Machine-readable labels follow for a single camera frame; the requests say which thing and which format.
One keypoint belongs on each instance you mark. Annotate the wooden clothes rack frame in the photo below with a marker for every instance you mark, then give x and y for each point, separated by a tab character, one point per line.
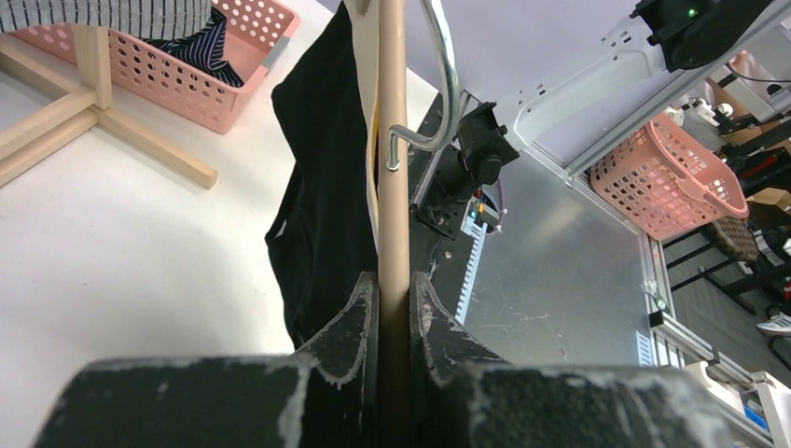
79	107

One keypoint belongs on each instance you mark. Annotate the grey striped underwear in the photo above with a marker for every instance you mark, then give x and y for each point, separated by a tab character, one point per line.
161	19

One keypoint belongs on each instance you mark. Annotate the navy striped underwear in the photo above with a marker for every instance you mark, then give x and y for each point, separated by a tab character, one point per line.
204	50

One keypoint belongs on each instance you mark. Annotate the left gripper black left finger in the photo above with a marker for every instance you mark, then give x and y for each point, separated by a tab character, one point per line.
320	396

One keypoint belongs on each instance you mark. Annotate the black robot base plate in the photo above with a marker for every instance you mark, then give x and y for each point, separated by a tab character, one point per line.
437	245

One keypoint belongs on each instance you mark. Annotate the white slotted cable duct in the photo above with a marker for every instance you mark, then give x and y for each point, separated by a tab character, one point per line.
477	233

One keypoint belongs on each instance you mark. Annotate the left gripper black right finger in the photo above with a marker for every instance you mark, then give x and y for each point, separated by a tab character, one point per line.
464	395

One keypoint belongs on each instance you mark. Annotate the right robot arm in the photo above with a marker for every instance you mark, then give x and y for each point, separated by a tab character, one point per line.
657	37

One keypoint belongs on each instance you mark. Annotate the pink perforated plastic basket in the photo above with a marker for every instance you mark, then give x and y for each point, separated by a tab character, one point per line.
257	33

